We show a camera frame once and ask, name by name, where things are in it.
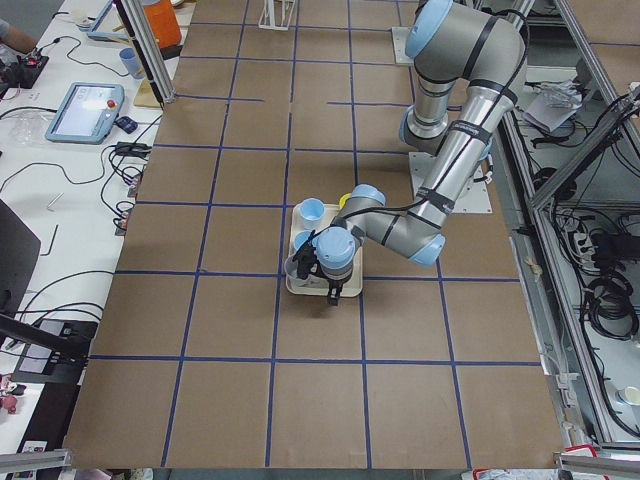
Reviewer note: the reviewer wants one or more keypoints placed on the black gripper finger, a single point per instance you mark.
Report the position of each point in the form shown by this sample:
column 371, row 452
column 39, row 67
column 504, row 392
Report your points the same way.
column 333, row 298

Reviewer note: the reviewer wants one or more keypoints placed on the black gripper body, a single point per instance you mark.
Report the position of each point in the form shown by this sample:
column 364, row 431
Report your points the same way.
column 333, row 285

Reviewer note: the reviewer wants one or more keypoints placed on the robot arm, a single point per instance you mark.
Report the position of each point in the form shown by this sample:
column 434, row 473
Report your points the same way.
column 470, row 68

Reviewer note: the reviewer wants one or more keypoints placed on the grey plastic cup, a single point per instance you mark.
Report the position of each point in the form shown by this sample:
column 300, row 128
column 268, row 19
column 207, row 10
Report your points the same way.
column 290, row 270

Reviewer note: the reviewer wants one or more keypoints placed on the light blue cup near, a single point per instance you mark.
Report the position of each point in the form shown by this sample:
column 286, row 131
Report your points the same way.
column 302, row 238

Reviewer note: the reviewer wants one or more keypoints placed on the light blue cup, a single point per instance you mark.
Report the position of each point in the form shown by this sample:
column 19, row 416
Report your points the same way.
column 311, row 212
column 302, row 238

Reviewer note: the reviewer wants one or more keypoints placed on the light blue cup far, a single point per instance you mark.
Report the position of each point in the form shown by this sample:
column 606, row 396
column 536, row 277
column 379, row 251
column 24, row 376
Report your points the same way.
column 311, row 212

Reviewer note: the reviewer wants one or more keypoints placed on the yellow plastic cup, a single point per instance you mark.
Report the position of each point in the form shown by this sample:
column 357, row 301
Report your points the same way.
column 344, row 198

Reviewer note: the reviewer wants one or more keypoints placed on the blue cup on desk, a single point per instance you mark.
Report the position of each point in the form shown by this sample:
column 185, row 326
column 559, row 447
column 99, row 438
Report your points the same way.
column 131, row 63

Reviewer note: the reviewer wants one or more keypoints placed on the cream plastic tray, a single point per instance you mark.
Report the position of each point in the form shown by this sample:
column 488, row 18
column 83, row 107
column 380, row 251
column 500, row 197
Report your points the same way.
column 317, row 286

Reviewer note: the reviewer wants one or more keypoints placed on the wooden stand base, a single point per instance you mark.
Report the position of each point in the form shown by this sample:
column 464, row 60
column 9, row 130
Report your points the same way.
column 145, row 96

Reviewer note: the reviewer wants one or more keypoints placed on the teach pendant tablet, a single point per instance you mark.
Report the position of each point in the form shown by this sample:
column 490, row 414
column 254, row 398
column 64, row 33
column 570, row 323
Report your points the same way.
column 86, row 114

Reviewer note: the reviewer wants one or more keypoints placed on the black monitor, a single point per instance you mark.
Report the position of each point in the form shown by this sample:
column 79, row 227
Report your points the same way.
column 20, row 249

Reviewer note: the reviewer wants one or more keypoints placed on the orange container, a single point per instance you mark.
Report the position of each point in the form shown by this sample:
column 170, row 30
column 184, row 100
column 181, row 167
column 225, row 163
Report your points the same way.
column 163, row 22

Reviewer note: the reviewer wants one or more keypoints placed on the white wire cup rack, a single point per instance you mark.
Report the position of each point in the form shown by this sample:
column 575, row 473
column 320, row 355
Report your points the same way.
column 277, row 14

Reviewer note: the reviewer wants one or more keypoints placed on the aluminium frame post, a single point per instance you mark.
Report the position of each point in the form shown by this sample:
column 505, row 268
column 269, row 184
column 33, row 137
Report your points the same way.
column 132, row 14

